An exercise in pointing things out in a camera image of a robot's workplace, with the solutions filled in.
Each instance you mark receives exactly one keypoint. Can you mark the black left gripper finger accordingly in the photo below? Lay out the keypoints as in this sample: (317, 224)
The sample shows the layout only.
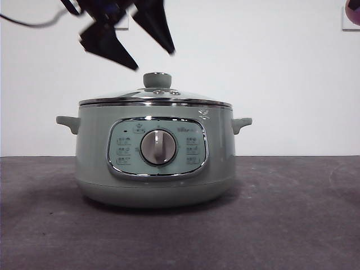
(154, 25)
(104, 42)

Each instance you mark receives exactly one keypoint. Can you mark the pale green electric cooking pot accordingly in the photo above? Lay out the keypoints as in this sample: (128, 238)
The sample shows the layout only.
(92, 157)

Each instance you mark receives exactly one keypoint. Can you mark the white wall socket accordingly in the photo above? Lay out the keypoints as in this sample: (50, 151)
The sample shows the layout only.
(123, 26)
(347, 26)

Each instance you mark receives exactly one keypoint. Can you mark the glass lid with green knob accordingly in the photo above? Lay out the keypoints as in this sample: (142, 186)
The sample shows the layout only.
(157, 81)

